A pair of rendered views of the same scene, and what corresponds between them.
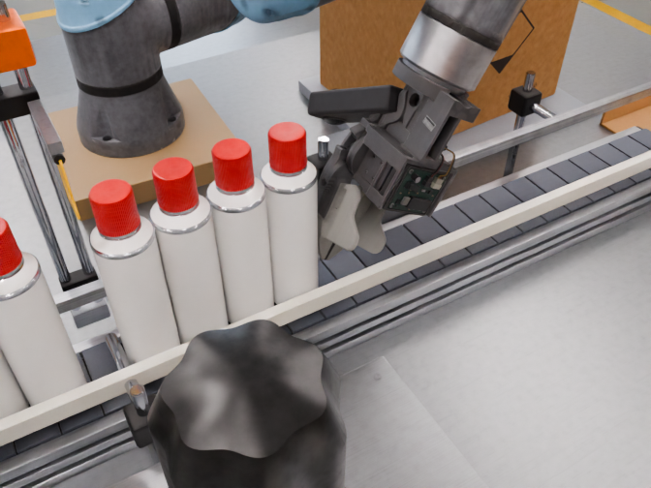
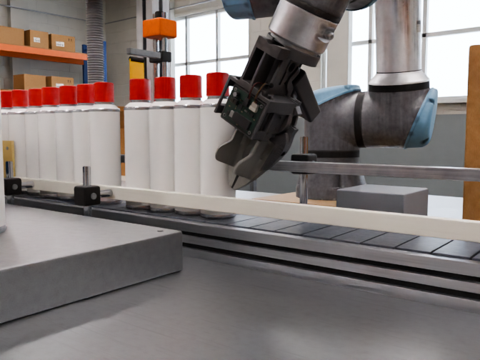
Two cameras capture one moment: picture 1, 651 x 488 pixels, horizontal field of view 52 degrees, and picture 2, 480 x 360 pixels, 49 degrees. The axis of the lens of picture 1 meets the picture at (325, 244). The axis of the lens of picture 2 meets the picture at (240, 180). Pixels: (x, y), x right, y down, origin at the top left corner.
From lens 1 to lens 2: 0.82 m
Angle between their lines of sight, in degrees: 70
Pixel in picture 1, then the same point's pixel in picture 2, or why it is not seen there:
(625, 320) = (381, 342)
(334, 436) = not seen: outside the picture
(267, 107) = not seen: hidden behind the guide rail
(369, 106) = not seen: hidden behind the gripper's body
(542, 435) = (169, 316)
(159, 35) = (343, 125)
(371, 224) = (249, 158)
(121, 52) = (317, 128)
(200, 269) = (153, 138)
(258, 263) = (181, 153)
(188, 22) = (366, 123)
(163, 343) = (132, 181)
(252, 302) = (177, 186)
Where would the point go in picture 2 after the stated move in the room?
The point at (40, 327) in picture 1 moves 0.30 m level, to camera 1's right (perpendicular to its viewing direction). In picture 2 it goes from (96, 135) to (131, 137)
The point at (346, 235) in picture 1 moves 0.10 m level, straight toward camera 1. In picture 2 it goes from (222, 151) to (147, 151)
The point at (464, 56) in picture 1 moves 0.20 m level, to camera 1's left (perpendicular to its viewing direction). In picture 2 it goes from (280, 11) to (220, 38)
